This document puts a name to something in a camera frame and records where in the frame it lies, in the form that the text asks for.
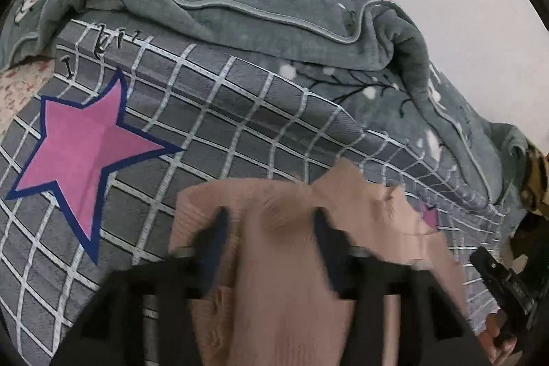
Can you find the grey-green fleece blanket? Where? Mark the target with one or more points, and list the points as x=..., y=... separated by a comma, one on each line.
x=257, y=18

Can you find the person's right hand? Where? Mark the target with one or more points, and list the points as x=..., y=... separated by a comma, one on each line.
x=493, y=334

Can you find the pink knit sweater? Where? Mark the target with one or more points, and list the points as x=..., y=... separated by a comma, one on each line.
x=274, y=228

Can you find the brown jacket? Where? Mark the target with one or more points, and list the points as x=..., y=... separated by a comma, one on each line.
x=538, y=177

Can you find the grey grid quilt with stars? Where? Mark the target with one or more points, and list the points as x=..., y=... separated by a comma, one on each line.
x=214, y=126

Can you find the floral bed sheet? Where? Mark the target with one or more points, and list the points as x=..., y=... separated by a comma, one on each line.
x=17, y=91

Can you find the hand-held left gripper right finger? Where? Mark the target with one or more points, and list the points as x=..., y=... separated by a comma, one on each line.
x=328, y=250

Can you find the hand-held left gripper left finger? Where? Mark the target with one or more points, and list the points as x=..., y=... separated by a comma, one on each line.
x=214, y=248

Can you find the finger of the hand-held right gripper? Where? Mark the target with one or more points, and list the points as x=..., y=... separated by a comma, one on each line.
x=489, y=265

